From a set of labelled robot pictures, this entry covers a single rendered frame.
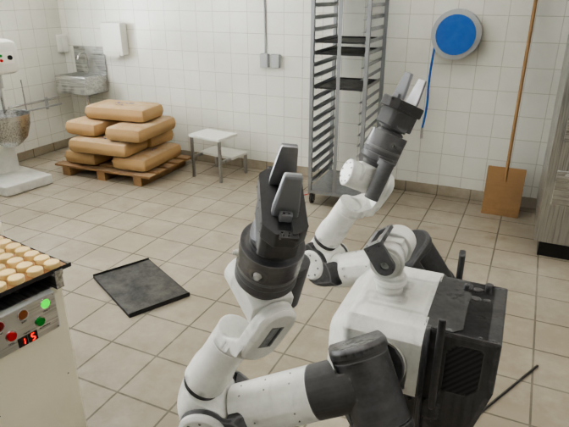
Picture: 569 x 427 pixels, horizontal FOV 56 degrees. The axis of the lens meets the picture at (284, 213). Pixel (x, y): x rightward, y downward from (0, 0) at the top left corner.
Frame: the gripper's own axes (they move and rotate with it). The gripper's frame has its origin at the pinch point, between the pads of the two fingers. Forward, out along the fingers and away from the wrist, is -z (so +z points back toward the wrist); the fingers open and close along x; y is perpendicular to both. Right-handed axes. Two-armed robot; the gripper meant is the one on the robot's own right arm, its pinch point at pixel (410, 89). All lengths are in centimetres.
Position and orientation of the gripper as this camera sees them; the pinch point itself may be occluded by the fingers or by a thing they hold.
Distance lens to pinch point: 128.6
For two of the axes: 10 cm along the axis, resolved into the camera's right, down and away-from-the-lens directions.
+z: -3.8, 8.9, 2.4
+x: -7.3, -1.4, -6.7
